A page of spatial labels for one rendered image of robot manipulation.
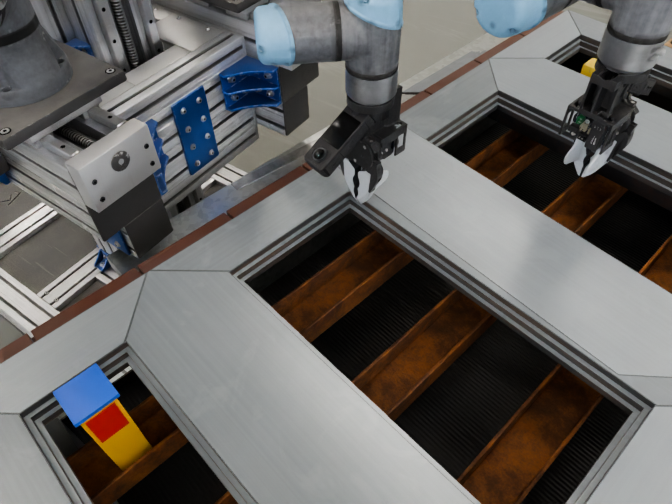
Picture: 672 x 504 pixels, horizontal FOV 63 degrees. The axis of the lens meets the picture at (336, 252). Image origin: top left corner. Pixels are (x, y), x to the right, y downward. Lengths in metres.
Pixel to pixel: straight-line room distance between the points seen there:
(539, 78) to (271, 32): 0.74
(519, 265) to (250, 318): 0.42
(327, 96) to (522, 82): 1.57
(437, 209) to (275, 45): 0.40
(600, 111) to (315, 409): 0.57
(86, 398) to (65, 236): 1.26
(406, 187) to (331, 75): 1.95
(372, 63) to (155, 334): 0.48
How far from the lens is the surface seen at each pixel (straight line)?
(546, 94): 1.28
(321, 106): 2.67
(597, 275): 0.93
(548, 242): 0.94
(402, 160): 1.04
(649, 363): 0.86
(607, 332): 0.87
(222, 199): 1.23
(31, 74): 0.96
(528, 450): 0.93
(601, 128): 0.88
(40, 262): 1.94
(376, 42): 0.75
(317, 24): 0.74
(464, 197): 0.98
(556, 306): 0.87
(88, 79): 0.99
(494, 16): 0.74
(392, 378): 0.94
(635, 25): 0.82
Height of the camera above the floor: 1.51
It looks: 50 degrees down
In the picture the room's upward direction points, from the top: 1 degrees counter-clockwise
